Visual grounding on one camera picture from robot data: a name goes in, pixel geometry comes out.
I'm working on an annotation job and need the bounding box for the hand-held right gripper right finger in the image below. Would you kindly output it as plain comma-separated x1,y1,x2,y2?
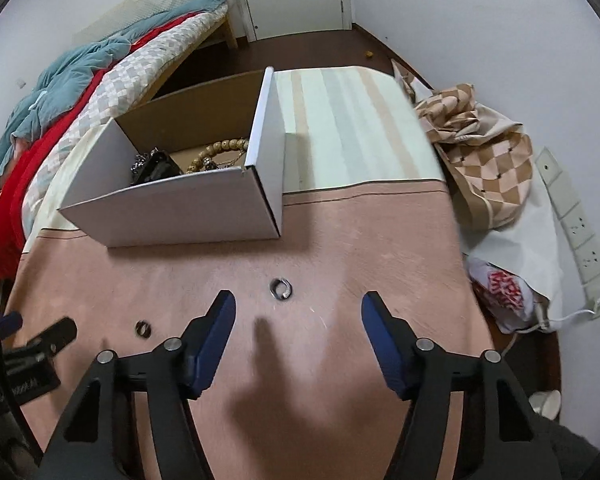
361,291,563,480

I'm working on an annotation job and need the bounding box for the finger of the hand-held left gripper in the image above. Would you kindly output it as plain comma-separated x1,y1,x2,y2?
0,311,24,335
2,317,78,362

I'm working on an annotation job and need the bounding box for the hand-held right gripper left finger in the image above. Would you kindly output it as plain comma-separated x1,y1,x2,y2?
42,289,237,480

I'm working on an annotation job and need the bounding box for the silver ring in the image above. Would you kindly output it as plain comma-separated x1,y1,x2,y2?
269,277,295,303

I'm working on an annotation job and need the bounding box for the white cardboard box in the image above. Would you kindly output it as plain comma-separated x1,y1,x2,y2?
57,66,287,248

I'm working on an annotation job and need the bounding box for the silver charm necklace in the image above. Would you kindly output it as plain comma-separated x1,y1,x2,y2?
200,155,245,172

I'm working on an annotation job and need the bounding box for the black smartwatch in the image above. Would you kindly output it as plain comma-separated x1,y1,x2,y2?
130,148,183,186

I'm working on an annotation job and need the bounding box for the wooden bead bracelet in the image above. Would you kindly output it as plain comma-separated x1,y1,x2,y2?
186,137,251,175

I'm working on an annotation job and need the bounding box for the bed with red blanket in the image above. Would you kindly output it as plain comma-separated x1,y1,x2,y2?
0,10,203,281

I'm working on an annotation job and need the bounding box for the pink and striped tablecloth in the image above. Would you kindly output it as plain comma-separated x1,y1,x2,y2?
2,64,496,480

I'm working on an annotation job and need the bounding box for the red printed plastic bag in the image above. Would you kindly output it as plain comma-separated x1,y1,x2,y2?
467,256,539,334

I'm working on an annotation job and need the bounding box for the white round object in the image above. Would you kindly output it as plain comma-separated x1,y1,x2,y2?
529,388,563,419

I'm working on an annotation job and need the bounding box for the white plastic bag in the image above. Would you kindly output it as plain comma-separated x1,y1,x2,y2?
461,180,566,334

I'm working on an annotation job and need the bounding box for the beige checkered cloth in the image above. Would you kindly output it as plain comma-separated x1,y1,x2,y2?
412,84,534,232

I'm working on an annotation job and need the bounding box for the dark grey fuzzy rug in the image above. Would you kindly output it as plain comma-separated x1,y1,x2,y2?
527,407,600,480

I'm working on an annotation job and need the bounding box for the white power strip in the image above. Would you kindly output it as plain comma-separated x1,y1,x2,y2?
535,146,600,317

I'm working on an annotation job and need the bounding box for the teal duvet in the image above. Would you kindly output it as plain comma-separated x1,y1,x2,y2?
0,0,229,196

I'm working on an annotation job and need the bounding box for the grey checkered bed sheet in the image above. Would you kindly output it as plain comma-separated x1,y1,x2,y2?
22,12,228,231

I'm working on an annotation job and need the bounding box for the white charger cable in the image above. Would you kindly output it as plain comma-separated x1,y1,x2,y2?
497,287,600,357

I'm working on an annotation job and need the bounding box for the white bed frame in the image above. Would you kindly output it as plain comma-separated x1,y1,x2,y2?
214,0,247,52

